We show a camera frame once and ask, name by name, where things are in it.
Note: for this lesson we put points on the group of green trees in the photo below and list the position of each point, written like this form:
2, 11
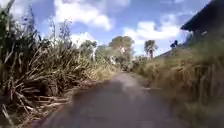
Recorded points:
121, 45

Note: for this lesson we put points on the tall palm tree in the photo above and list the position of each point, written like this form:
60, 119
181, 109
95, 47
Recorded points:
150, 46

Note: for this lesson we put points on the grey asphalt path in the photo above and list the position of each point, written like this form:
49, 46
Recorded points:
116, 106

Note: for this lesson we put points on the row of flax bushes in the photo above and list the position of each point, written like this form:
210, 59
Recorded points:
40, 73

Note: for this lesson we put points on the dry grass bank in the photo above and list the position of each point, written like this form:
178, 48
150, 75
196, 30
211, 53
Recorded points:
186, 76

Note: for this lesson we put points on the dark roofed building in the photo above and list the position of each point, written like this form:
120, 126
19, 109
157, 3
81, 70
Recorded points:
208, 18

